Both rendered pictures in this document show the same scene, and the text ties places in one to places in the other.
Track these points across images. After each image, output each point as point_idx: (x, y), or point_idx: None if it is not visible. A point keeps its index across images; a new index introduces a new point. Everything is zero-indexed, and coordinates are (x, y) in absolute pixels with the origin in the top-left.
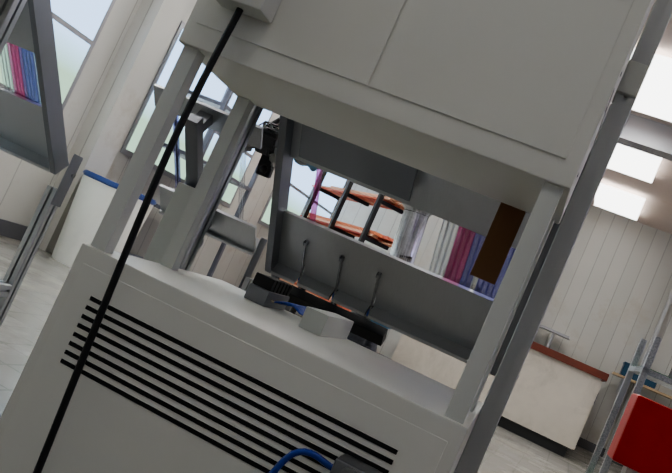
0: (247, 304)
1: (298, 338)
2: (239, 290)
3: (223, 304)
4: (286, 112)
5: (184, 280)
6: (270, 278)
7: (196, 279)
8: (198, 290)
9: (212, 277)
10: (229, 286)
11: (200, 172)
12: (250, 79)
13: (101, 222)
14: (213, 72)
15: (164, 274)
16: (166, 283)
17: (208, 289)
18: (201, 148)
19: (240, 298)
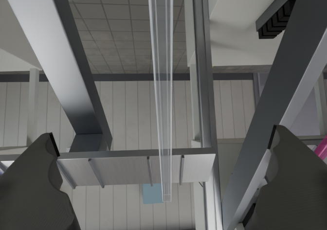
0: (254, 39)
1: (271, 57)
2: None
3: (240, 60)
4: (237, 141)
5: (220, 53)
6: (269, 38)
7: (222, 38)
8: (228, 57)
9: None
10: None
11: (77, 43)
12: (218, 139)
13: (190, 74)
14: (198, 141)
15: (213, 58)
16: (219, 65)
17: (231, 48)
18: (96, 104)
19: (251, 31)
